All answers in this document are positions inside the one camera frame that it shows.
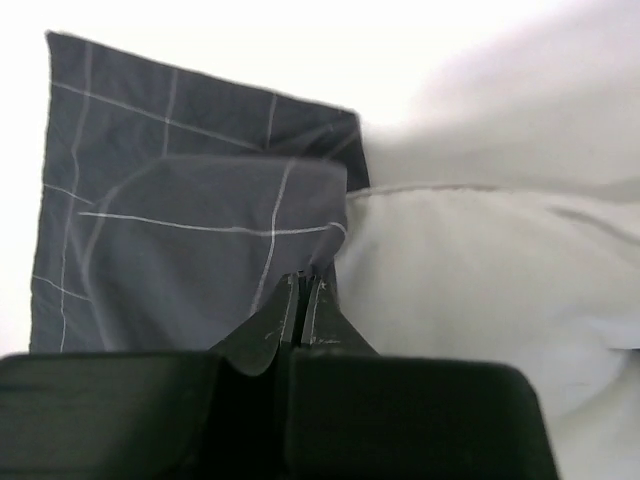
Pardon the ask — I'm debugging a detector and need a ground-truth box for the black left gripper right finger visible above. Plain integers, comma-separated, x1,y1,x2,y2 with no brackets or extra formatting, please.
300,275,377,355

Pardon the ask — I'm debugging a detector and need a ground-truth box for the dark grey checked pillowcase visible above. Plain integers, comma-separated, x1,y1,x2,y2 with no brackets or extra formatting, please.
29,33,369,353

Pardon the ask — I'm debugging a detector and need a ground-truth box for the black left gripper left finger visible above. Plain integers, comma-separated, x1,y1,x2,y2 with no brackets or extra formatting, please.
210,274,300,376

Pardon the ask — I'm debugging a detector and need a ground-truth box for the white pillow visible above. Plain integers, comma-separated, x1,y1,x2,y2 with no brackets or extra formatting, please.
337,186,639,426

